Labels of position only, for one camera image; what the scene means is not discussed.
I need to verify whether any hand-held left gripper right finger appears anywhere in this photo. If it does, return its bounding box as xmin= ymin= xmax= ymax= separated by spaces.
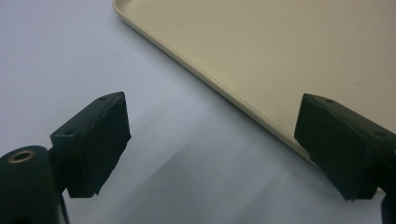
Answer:
xmin=293 ymin=92 xmax=396 ymax=202

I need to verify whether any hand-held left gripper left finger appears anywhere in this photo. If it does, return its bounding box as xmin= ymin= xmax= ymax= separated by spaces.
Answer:
xmin=49 ymin=91 xmax=132 ymax=199

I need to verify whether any beige rectangular tray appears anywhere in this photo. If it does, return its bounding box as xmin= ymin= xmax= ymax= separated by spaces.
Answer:
xmin=111 ymin=0 xmax=396 ymax=163

